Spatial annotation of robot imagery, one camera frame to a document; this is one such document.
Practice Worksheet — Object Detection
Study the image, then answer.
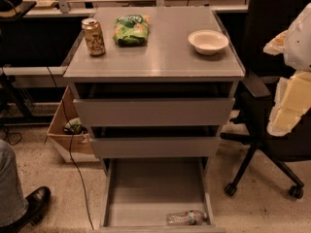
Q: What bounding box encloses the grey middle drawer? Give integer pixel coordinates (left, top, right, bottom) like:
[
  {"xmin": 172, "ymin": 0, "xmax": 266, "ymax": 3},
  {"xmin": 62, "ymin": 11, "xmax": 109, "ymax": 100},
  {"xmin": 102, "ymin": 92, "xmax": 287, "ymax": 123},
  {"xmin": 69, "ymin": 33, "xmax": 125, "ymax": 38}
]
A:
[{"xmin": 90, "ymin": 137, "xmax": 220, "ymax": 158}]

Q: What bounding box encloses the gold soda can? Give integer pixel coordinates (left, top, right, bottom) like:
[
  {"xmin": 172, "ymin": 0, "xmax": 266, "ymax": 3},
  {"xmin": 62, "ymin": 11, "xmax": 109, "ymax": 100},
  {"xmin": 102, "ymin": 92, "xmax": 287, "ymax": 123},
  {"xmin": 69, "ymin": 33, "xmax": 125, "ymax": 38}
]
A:
[{"xmin": 82, "ymin": 18, "xmax": 106, "ymax": 56}]

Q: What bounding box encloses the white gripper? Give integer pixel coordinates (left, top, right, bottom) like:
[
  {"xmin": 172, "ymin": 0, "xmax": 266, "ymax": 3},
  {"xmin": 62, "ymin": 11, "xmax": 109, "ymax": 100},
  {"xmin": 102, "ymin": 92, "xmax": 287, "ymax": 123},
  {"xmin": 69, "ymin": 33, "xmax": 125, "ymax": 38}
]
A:
[{"xmin": 263, "ymin": 3, "xmax": 311, "ymax": 137}]

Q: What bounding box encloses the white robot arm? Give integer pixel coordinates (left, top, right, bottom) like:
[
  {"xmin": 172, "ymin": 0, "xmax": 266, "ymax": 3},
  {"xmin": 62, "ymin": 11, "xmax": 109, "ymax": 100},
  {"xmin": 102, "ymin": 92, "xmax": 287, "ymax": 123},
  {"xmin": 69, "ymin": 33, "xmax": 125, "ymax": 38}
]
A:
[{"xmin": 263, "ymin": 4, "xmax": 311, "ymax": 137}]

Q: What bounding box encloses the black office chair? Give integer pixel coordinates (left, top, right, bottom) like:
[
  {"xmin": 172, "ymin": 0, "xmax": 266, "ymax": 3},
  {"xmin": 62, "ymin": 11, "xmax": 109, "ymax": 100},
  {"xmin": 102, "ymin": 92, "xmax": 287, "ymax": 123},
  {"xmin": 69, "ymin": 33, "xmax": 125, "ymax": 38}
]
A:
[{"xmin": 221, "ymin": 0, "xmax": 311, "ymax": 199}]

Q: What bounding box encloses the black leather shoe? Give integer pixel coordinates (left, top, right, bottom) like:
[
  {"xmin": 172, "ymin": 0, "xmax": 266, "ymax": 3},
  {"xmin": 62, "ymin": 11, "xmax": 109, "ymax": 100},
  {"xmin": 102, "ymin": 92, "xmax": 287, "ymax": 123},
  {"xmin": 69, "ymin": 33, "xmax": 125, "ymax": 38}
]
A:
[{"xmin": 0, "ymin": 186, "xmax": 51, "ymax": 233}]

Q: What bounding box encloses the white paper bowl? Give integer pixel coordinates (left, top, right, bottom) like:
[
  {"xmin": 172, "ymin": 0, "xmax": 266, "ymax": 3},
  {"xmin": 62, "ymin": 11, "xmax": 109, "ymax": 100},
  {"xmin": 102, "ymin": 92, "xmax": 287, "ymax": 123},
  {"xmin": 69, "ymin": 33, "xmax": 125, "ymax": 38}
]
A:
[{"xmin": 188, "ymin": 30, "xmax": 229, "ymax": 55}]

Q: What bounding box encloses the grey top drawer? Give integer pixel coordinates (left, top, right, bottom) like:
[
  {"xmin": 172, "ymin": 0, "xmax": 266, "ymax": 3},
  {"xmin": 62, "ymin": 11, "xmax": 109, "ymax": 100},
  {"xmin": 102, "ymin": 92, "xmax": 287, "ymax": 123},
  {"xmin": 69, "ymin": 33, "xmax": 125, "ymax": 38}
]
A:
[{"xmin": 74, "ymin": 98, "xmax": 234, "ymax": 126}]

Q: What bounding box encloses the green chip bag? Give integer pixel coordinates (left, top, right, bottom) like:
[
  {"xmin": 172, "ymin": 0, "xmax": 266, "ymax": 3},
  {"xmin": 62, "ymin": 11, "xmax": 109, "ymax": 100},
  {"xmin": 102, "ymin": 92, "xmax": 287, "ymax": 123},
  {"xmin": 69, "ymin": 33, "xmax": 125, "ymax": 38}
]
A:
[{"xmin": 113, "ymin": 15, "xmax": 150, "ymax": 46}]

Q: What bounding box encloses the blue jeans leg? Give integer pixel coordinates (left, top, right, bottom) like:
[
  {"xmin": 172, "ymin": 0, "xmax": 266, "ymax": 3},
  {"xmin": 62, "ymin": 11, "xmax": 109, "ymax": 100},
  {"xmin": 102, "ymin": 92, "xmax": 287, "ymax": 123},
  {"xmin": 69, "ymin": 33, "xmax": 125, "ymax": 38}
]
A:
[{"xmin": 0, "ymin": 140, "xmax": 28, "ymax": 228}]

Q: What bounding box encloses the cardboard box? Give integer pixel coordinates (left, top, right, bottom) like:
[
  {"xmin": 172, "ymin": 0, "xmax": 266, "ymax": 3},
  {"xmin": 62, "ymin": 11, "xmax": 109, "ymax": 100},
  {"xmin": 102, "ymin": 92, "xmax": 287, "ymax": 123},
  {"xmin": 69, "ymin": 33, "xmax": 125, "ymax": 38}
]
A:
[{"xmin": 47, "ymin": 86, "xmax": 96, "ymax": 162}]

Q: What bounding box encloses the black power cable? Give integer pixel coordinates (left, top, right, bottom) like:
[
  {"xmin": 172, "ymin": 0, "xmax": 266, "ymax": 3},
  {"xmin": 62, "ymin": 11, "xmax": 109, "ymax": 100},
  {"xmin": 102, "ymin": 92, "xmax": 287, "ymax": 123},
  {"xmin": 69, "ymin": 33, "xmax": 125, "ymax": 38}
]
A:
[{"xmin": 45, "ymin": 65, "xmax": 95, "ymax": 231}]

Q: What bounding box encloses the clear plastic water bottle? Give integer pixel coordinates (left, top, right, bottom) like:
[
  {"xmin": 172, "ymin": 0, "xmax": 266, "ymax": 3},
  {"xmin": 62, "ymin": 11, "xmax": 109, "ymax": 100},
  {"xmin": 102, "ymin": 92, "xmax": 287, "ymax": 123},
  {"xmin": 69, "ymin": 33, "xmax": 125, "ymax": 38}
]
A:
[{"xmin": 166, "ymin": 210, "xmax": 208, "ymax": 225}]

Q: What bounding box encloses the green bag in box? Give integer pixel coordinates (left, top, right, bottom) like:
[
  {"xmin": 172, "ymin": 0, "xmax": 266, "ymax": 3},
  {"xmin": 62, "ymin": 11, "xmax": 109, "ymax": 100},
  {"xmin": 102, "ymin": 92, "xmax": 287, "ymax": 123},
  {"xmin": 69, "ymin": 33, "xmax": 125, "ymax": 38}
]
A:
[{"xmin": 63, "ymin": 117, "xmax": 87, "ymax": 135}]

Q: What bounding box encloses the grey open bottom drawer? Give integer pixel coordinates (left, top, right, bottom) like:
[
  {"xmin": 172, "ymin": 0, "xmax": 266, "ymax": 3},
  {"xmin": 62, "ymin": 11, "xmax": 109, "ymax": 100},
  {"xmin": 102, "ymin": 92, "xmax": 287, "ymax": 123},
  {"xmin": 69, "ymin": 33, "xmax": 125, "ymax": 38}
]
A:
[{"xmin": 91, "ymin": 157, "xmax": 225, "ymax": 233}]

